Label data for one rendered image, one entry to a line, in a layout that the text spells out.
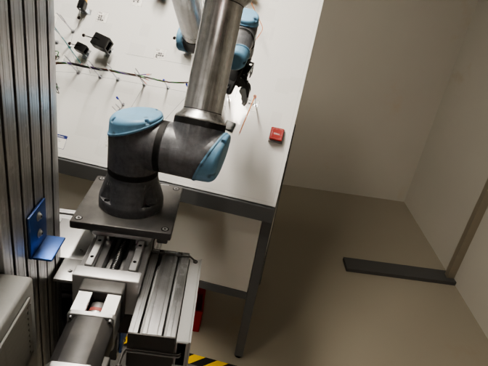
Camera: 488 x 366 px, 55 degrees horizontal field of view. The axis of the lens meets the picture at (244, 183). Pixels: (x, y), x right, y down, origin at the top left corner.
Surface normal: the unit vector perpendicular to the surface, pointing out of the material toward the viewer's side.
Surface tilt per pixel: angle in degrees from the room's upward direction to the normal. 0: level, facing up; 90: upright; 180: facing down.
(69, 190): 90
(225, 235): 90
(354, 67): 90
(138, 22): 53
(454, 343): 0
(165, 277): 0
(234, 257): 90
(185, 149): 68
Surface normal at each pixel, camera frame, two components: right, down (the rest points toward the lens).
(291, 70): -0.05, -0.18
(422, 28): 0.00, 0.46
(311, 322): 0.16, -0.87
